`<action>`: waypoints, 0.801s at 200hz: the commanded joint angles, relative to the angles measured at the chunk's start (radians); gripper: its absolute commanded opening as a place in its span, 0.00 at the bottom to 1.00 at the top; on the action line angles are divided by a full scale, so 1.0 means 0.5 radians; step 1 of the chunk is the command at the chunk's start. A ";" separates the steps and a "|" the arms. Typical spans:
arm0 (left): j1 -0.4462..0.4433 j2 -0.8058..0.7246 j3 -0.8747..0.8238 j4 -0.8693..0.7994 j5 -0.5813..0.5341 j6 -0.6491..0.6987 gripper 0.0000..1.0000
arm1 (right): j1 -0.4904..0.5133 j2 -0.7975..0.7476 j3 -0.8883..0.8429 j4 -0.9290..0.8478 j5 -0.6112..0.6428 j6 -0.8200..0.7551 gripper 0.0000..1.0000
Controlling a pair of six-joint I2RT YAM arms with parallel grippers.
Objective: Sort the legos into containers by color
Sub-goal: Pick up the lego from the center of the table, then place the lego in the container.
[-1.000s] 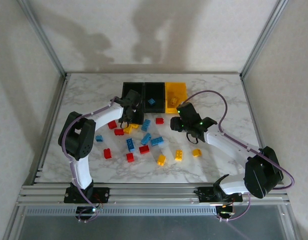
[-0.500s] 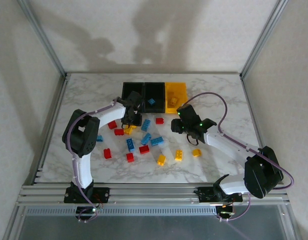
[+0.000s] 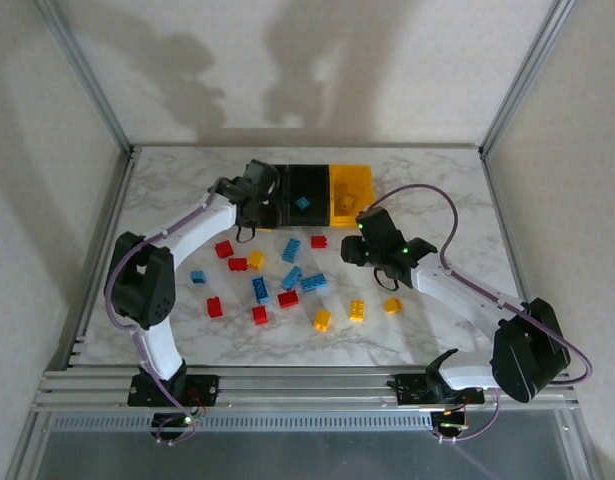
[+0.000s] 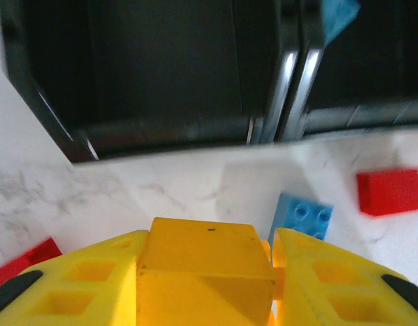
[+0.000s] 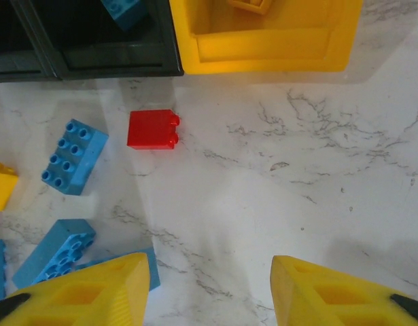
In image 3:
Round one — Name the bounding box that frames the yellow plastic container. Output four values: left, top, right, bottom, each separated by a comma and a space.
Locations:
329, 164, 377, 229

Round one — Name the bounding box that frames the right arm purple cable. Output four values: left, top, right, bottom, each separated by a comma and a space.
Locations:
371, 183, 594, 446

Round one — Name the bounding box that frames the slotted metal strip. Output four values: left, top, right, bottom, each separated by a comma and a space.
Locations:
50, 412, 434, 432

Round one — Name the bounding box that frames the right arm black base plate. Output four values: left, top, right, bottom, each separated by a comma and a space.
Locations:
395, 372, 487, 407

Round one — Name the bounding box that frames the right gripper black cable loop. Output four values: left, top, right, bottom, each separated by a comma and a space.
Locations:
371, 267, 404, 293

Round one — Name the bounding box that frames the aluminium frame post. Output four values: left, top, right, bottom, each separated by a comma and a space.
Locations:
34, 0, 136, 157
478, 0, 578, 157

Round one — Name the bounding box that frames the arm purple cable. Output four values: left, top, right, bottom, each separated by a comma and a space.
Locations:
104, 177, 226, 446
371, 183, 594, 446

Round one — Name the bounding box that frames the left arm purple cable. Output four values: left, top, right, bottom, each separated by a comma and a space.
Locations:
104, 177, 226, 446

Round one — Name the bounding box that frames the aluminium frame side rail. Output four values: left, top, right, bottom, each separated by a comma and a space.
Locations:
479, 149, 534, 304
64, 147, 141, 370

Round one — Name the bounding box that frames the aluminium frame cross rail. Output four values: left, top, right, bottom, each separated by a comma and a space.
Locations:
31, 366, 581, 414

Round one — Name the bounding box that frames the black container with blue legos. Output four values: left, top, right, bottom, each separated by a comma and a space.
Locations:
285, 163, 333, 228

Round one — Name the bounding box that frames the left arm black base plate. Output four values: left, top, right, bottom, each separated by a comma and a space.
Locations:
128, 372, 221, 407

